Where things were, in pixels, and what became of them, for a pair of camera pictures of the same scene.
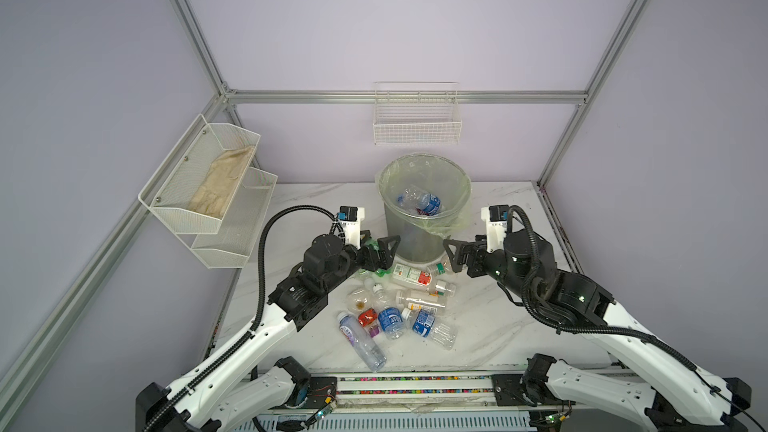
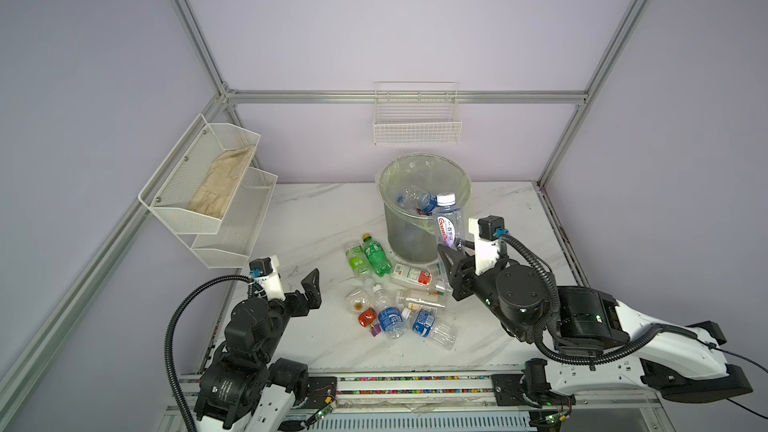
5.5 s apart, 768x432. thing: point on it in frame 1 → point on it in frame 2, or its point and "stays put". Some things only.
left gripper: [384, 259] → [312, 300]
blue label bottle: [416, 199] stays put
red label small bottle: [361, 300] stays put
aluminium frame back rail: [404, 96] stays put
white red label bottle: [411, 276] stays put
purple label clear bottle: [365, 346] → [449, 220]
